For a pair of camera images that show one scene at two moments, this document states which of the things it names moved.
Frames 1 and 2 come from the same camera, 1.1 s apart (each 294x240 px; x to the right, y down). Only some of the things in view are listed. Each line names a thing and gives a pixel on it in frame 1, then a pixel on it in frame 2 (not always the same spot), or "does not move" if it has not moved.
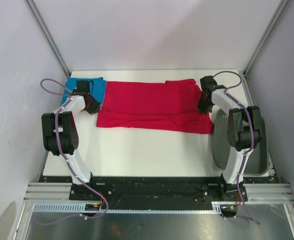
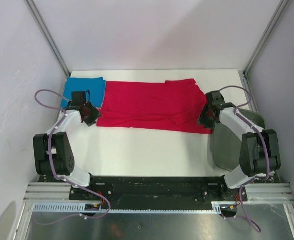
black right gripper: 203,109 to 202,120
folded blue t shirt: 97,88 does not move
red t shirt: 171,106 does not move
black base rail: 159,189 does not move
